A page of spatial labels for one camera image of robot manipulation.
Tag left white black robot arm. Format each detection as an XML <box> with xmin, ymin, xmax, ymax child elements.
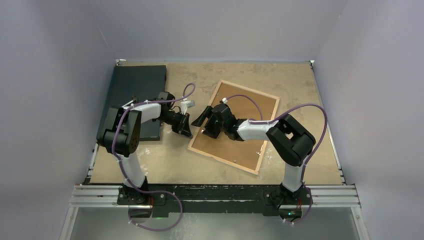
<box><xmin>96</xmin><ymin>91</ymin><xmax>194</xmax><ymax>205</ymax></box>

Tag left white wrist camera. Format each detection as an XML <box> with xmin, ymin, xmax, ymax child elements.
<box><xmin>179</xmin><ymin>98</ymin><xmax>196</xmax><ymax>115</ymax></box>

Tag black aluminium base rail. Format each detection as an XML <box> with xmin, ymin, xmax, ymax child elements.
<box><xmin>67</xmin><ymin>183</ymin><xmax>362</xmax><ymax>220</ymax></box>

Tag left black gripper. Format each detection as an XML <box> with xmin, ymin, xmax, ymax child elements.
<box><xmin>156</xmin><ymin>111</ymin><xmax>193</xmax><ymax>139</ymax></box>

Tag wooden picture frame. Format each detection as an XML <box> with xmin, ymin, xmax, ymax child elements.
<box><xmin>188</xmin><ymin>80</ymin><xmax>280</xmax><ymax>175</ymax></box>

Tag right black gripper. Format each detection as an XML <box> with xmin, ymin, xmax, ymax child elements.
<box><xmin>192</xmin><ymin>106</ymin><xmax>227</xmax><ymax>139</ymax></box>

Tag black flat box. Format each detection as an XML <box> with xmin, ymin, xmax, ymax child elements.
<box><xmin>96</xmin><ymin>65</ymin><xmax>167</xmax><ymax>137</ymax></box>

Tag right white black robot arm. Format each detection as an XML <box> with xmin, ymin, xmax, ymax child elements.
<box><xmin>191</xmin><ymin>102</ymin><xmax>321</xmax><ymax>204</ymax></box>

